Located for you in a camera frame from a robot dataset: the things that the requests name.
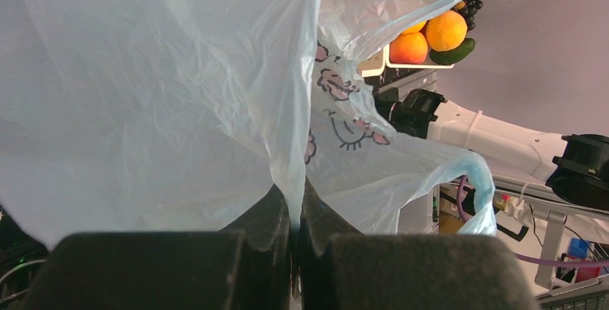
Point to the orange peach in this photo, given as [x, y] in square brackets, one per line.
[409, 49]

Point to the yellow orange fruit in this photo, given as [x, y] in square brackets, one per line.
[446, 32]

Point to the black grapes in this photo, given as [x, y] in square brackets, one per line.
[468, 9]

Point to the dark green avocado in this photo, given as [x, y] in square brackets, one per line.
[455, 55]

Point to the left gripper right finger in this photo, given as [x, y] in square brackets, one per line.
[342, 268]

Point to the yellow pear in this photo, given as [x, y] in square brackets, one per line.
[415, 28]

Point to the light blue plastic bag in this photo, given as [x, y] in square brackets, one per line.
[121, 115]

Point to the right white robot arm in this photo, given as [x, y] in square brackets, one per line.
[574, 167]

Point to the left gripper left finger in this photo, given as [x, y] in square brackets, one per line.
[246, 265]

